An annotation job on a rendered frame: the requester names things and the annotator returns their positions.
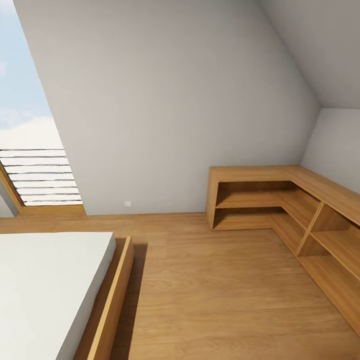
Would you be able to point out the bed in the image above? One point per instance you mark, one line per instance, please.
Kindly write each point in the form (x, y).
(62, 293)

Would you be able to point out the bookcase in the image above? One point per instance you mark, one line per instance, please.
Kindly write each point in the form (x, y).
(301, 198)
(235, 193)
(330, 253)

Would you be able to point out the fixed window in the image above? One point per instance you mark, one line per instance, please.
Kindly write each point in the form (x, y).
(34, 168)

